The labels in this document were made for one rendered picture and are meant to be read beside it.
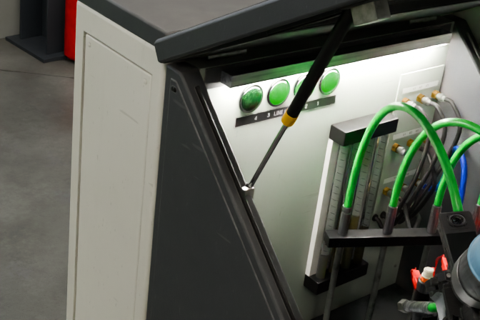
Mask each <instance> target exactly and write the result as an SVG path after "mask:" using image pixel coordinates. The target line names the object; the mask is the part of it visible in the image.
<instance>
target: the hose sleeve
mask: <svg viewBox="0 0 480 320"><path fill-rule="evenodd" d="M429 304H433V302H430V301H405V302H404V303H403V309H404V311H406V312H410V313H423V314H434V313H431V312H430V311H429V310H428V306H429Z"/></svg>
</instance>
